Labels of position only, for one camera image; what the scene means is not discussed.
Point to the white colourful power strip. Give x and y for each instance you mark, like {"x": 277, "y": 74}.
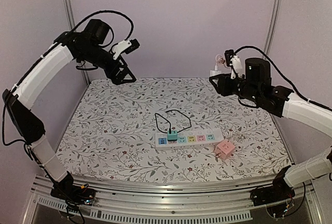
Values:
{"x": 196, "y": 138}

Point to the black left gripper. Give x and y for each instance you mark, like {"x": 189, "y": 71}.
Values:
{"x": 118, "y": 79}

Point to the left aluminium frame post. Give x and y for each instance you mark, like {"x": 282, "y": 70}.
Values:
{"x": 69, "y": 13}

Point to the aluminium front rail base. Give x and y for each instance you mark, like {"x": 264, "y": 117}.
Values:
{"x": 226, "y": 201}

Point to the pink cube socket adapter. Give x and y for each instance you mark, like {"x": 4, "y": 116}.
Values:
{"x": 224, "y": 149}

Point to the teal cube charger plug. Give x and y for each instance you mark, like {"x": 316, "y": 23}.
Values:
{"x": 172, "y": 135}

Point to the floral patterned table mat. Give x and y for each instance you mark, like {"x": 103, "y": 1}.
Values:
{"x": 112, "y": 133}

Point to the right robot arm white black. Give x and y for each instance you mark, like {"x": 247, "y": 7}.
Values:
{"x": 256, "y": 86}

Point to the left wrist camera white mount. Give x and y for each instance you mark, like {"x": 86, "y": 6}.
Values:
{"x": 125, "y": 46}

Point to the right aluminium frame post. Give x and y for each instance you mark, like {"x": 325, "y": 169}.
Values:
{"x": 272, "y": 25}

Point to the white USB charger block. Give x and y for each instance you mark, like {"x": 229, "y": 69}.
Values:
{"x": 215, "y": 71}

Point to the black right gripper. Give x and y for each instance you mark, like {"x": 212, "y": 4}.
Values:
{"x": 232, "y": 86}

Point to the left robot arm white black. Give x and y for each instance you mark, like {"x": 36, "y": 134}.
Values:
{"x": 19, "y": 101}

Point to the aluminium frame post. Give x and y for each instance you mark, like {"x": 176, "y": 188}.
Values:
{"x": 69, "y": 13}
{"x": 272, "y": 25}

